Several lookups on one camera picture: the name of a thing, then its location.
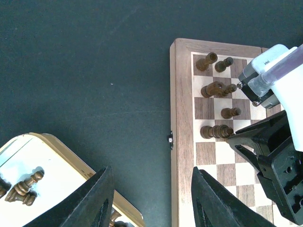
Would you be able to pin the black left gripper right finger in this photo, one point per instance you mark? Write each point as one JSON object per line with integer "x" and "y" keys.
{"x": 215, "y": 206}

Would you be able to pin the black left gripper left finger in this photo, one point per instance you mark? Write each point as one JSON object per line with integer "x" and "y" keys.
{"x": 88, "y": 206}

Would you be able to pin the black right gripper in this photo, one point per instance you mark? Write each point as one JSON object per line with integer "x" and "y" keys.
{"x": 278, "y": 160}

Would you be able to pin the dark bishop piece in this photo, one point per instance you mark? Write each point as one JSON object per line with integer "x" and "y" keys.
{"x": 218, "y": 131}

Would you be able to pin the dark pawn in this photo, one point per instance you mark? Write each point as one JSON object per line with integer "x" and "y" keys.
{"x": 222, "y": 65}
{"x": 227, "y": 90}
{"x": 228, "y": 113}

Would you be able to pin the dark knight piece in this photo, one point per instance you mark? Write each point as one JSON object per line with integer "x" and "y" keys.
{"x": 213, "y": 89}

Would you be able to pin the dark rook piece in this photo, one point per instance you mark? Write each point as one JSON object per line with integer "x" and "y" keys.
{"x": 203, "y": 64}

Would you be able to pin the wooden folding chess board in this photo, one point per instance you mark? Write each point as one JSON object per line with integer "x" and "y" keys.
{"x": 190, "y": 111}

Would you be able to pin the dark pieces in tin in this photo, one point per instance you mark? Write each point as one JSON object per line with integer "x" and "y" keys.
{"x": 21, "y": 190}

